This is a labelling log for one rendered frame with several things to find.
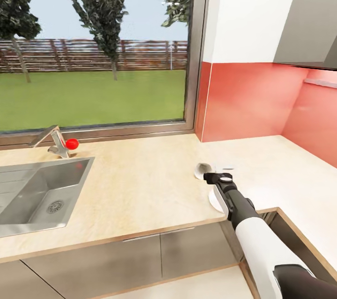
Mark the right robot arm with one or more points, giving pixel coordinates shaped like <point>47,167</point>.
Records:
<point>278,273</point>

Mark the saucer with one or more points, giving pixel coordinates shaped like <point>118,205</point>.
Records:
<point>214,202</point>

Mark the fixed window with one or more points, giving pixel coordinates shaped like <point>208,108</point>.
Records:
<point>101,70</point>

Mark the paper coffee filter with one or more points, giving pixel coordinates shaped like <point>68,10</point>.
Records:
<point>202,168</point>

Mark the countertop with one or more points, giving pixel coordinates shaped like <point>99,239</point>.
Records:
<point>302,185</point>
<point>135,188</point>

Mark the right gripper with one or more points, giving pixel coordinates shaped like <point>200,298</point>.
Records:
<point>210,177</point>

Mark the drop in sink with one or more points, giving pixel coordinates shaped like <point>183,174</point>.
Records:
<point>27,191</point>

